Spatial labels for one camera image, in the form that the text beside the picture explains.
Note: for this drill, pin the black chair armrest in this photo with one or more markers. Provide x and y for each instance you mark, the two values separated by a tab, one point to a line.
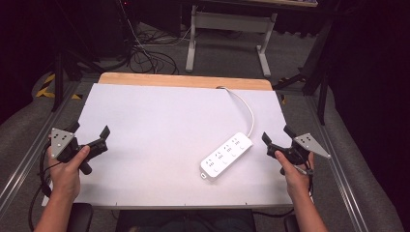
80	217
291	224

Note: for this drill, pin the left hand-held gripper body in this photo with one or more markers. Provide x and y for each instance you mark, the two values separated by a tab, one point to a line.
61	141

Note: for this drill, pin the black metal stand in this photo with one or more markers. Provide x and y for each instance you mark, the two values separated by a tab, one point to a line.
317	64
59	64

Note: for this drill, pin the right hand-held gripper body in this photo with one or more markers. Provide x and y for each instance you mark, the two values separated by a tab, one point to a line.
299	154

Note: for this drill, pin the yellow black floor tape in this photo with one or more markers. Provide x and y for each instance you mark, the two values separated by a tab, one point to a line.
48	88

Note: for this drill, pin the person's left hand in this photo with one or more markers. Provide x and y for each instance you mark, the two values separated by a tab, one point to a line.
66	175

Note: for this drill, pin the aluminium floor rail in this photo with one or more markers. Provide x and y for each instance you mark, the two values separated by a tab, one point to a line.
338	167
29	148

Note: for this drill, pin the white table cover sheet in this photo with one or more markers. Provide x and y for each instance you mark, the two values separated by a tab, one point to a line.
161	135

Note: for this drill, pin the white metal desk frame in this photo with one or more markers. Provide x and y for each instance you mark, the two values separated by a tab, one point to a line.
230	22

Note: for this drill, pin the person's right hand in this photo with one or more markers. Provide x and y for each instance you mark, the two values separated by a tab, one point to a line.
295	180

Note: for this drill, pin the white power strip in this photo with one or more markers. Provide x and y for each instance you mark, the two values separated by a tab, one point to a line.
225	156

